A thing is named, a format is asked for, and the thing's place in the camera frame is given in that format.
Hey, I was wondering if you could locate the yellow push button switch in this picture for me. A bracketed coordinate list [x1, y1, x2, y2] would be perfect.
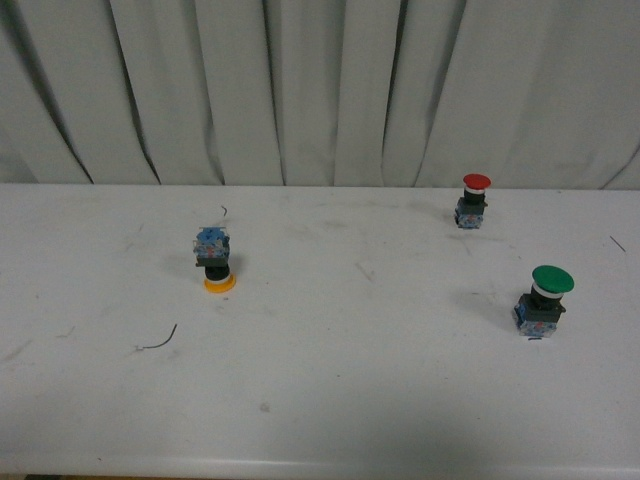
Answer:
[193, 226, 236, 294]

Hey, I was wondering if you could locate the red push button switch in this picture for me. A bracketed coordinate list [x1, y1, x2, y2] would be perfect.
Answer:
[455, 173, 492, 230]

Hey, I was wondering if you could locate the curved black wire scrap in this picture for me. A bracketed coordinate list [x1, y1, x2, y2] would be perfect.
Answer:
[134, 323, 178, 352]

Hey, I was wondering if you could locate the green push button switch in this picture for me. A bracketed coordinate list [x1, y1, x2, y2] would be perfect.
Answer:
[514, 265, 575, 338]

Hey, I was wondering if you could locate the thin wire scrap right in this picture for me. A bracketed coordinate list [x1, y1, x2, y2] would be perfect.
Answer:
[609, 236, 626, 253]

